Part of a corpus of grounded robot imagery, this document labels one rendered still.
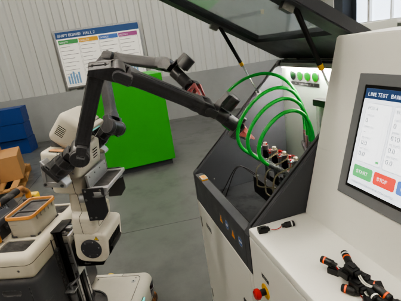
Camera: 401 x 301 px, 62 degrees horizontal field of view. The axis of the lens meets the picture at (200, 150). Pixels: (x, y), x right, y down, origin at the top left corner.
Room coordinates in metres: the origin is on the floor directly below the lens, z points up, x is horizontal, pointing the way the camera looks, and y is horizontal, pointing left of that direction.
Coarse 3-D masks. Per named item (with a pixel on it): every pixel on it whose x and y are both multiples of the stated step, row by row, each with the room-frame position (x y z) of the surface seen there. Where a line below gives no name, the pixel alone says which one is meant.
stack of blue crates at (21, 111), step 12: (12, 108) 6.59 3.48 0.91; (24, 108) 6.85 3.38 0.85; (0, 120) 6.49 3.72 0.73; (12, 120) 6.53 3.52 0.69; (24, 120) 6.63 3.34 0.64; (0, 132) 6.45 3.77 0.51; (12, 132) 6.48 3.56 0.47; (24, 132) 6.50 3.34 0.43; (0, 144) 6.49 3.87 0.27; (12, 144) 6.50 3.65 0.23; (24, 144) 6.52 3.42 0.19; (36, 144) 6.88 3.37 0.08
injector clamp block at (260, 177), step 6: (258, 174) 1.43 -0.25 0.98; (270, 174) 1.41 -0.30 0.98; (258, 180) 1.37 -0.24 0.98; (270, 180) 1.40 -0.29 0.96; (270, 186) 1.29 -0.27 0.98; (276, 186) 1.28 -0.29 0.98; (258, 192) 1.39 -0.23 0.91; (264, 192) 1.33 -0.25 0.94; (270, 192) 1.27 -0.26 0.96; (264, 198) 1.33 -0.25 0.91
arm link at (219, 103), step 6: (222, 96) 1.37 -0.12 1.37; (228, 96) 1.34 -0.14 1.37; (234, 96) 1.36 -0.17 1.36; (216, 102) 1.38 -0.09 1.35; (222, 102) 1.34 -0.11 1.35; (228, 102) 1.35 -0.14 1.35; (234, 102) 1.34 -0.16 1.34; (210, 108) 1.32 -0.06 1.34; (216, 108) 1.36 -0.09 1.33; (228, 108) 1.35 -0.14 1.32; (234, 108) 1.36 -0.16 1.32; (210, 114) 1.33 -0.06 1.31; (216, 114) 1.33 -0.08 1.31
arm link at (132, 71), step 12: (120, 72) 1.18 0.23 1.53; (132, 72) 1.22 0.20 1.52; (132, 84) 1.23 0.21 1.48; (144, 84) 1.25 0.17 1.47; (156, 84) 1.26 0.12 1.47; (168, 84) 1.29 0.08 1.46; (168, 96) 1.28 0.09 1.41; (180, 96) 1.29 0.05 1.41; (192, 96) 1.31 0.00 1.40; (204, 96) 1.37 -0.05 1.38; (192, 108) 1.31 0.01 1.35; (204, 108) 1.32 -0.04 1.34
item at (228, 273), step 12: (204, 216) 1.56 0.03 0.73; (204, 228) 1.60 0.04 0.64; (216, 228) 1.37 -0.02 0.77; (216, 240) 1.40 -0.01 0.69; (216, 252) 1.43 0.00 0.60; (228, 252) 1.24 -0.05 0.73; (216, 264) 1.47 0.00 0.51; (228, 264) 1.26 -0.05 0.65; (240, 264) 1.10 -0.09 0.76; (216, 276) 1.50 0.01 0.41; (228, 276) 1.29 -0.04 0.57; (240, 276) 1.12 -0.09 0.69; (216, 288) 1.54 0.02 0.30; (228, 288) 1.31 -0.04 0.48; (240, 288) 1.14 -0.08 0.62; (216, 300) 1.58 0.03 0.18; (228, 300) 1.34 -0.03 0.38; (240, 300) 1.15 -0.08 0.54; (252, 300) 1.02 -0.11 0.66
